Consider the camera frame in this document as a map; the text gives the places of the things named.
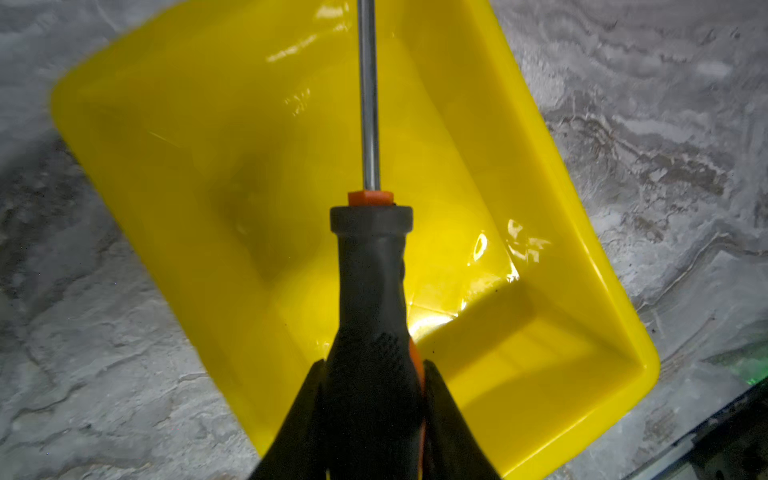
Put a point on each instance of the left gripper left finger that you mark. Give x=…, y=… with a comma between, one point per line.
x=297, y=451

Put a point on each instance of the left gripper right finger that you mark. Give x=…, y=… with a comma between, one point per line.
x=450, y=449

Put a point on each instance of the black orange screwdriver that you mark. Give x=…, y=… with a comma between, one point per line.
x=373, y=394

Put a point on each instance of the yellow plastic bin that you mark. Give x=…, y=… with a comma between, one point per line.
x=221, y=134

